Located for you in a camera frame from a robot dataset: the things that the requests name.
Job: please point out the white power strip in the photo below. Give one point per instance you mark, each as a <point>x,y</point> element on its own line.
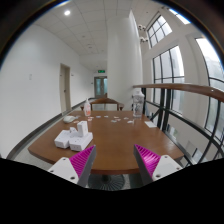
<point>62,140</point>
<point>80,143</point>

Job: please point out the white charger plug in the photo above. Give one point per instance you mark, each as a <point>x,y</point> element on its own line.
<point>82,127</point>

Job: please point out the white paper card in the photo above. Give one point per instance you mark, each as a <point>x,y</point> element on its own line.
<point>150,124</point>

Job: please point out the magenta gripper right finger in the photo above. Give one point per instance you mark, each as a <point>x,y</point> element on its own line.
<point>153,167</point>

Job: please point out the glass double door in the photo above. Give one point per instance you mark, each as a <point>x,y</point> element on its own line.
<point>100,86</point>

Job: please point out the white power strip front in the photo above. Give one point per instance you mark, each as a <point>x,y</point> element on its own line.
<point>80,143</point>

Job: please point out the black table base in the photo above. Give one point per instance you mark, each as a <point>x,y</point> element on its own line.
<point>106,182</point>

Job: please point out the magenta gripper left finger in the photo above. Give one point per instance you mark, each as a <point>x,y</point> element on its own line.
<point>75,169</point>

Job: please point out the wooden chair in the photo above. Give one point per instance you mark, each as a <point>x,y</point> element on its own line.
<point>104,101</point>

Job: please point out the white power strip left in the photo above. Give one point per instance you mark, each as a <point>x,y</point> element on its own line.
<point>62,140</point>

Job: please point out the beige door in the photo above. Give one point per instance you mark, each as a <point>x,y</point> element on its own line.
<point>64,88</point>

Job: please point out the clear plastic water jug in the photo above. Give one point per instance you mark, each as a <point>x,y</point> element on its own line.
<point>138,102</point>

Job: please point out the wooden handrail with black railing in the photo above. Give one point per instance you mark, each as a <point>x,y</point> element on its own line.
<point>189,115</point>

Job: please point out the hand sanitizer pump bottle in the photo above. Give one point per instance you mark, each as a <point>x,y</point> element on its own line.
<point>87,108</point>

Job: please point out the white round column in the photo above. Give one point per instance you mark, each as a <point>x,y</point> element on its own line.
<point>124,59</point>

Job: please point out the white cloth bundle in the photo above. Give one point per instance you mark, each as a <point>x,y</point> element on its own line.
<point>69,119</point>

